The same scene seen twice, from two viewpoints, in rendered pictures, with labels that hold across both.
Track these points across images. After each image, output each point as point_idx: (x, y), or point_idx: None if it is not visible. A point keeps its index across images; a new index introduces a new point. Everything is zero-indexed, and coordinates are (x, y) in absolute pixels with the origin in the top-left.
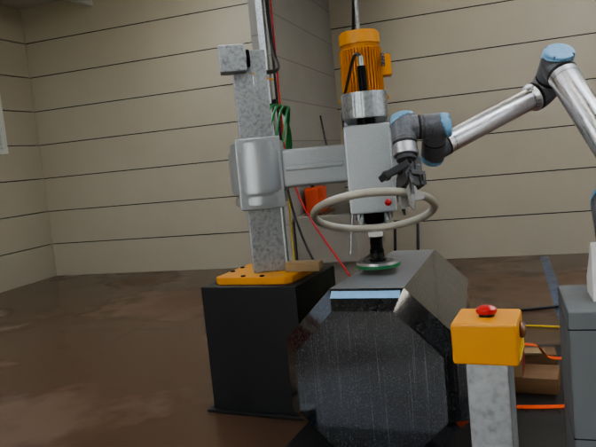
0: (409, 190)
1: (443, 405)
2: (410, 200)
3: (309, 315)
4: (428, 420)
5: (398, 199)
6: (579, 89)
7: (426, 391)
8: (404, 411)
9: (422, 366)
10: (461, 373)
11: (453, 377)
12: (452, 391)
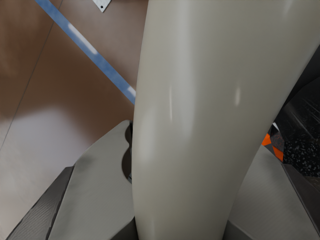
0: (80, 194)
1: (279, 121)
2: (111, 133)
3: None
4: (290, 108)
5: (275, 176)
6: None
7: (297, 116)
8: (315, 97)
9: (306, 124)
10: (276, 151)
11: (278, 141)
12: (276, 134)
